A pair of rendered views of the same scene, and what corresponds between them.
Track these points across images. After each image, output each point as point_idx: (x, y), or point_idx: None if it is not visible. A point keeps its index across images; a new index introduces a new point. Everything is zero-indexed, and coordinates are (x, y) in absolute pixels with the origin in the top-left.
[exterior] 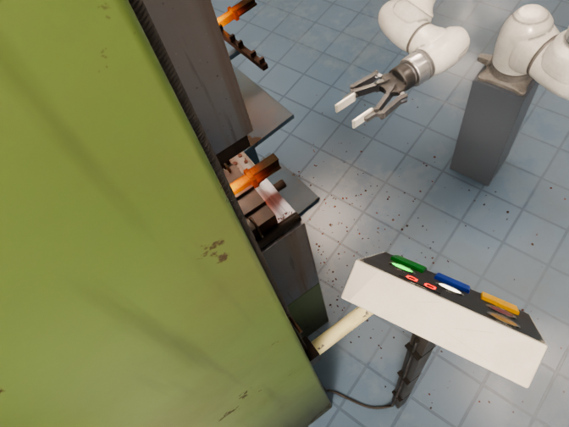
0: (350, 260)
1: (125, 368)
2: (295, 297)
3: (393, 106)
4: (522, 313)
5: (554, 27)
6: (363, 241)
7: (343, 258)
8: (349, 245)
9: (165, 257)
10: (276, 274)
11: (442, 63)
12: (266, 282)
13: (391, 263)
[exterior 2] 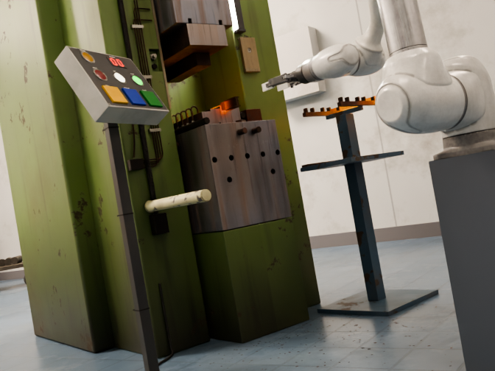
0: (312, 338)
1: (81, 31)
2: (209, 228)
3: (275, 78)
4: (107, 98)
5: (456, 71)
6: (338, 338)
7: (314, 336)
8: (332, 334)
9: None
10: (195, 169)
11: (315, 60)
12: (101, 23)
13: (138, 77)
